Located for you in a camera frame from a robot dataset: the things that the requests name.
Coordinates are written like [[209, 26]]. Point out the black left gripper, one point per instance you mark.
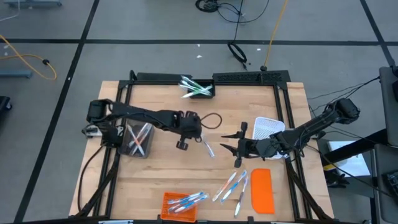
[[189, 124]]

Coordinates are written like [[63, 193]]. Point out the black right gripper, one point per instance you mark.
[[258, 148]]

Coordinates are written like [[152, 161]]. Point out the grey toothbrush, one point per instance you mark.
[[241, 197], [209, 148]]

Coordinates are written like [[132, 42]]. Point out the green toothbrush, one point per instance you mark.
[[196, 89], [194, 93], [200, 87], [192, 82]]

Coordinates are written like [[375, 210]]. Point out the blue toothbrush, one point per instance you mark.
[[191, 204], [183, 206], [234, 186], [186, 199]]

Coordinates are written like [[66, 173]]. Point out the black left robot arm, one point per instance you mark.
[[140, 113]]

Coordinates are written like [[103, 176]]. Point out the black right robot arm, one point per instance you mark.
[[311, 127]]

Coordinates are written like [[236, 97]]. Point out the black plastic basket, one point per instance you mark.
[[202, 96]]

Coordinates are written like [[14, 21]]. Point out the white plastic basket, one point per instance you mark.
[[267, 127]]

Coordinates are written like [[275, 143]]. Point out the black flat box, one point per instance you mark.
[[158, 76]]

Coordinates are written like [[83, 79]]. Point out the orange flat lid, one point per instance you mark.
[[262, 191]]

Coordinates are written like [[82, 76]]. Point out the smoky clear plastic bin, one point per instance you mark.
[[126, 149]]

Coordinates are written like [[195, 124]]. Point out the black vented electronics box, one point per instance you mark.
[[252, 76]]

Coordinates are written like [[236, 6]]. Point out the orange plastic basket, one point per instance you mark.
[[166, 217]]

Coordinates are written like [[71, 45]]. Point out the white paper sheet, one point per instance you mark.
[[351, 161]]

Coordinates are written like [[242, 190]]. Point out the white strip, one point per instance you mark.
[[115, 222]]

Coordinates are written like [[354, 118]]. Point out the black stand beam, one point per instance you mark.
[[357, 147]]

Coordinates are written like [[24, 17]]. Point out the grey cart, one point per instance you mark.
[[390, 109]]

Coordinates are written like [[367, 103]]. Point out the black keyboard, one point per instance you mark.
[[391, 182]]

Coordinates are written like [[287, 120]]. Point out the blue grey base bar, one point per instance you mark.
[[15, 74]]

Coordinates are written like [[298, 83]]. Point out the blue grey cart base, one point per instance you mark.
[[34, 3]]

